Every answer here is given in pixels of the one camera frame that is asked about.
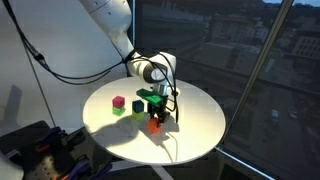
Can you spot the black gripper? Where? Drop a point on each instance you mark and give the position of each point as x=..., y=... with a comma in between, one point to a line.
x=157, y=108

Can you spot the orange block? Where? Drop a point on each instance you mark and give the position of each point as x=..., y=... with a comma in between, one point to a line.
x=154, y=127

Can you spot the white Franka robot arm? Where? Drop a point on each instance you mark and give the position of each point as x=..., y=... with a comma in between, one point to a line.
x=110, y=16

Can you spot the yellow-green block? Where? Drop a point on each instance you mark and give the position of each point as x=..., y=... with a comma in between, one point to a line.
x=138, y=115

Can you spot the blue block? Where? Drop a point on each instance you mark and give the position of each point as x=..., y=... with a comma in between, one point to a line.
x=137, y=106

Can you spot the green block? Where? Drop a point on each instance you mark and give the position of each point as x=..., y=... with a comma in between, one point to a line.
x=118, y=112

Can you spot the pink block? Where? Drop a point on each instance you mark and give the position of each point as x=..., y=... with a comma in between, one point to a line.
x=118, y=102

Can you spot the white table leg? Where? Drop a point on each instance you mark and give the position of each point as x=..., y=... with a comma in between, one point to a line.
x=163, y=172

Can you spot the purple clamp with orange tips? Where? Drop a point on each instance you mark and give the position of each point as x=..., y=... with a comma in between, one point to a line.
x=83, y=168
x=48, y=138

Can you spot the perforated metal board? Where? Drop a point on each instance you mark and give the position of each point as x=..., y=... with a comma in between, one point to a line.
x=46, y=168

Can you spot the black mounting base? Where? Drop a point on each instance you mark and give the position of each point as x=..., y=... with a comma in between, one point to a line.
x=23, y=136

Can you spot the white rounded object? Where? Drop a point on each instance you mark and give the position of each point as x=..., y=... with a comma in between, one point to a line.
x=8, y=170

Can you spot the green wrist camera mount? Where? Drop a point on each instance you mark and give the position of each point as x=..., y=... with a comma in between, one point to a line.
x=150, y=96

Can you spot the metal window sill rail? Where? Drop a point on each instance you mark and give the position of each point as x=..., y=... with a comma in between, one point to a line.
x=243, y=163

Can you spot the metal window frame bar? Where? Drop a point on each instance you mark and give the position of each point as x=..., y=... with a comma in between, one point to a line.
x=260, y=63

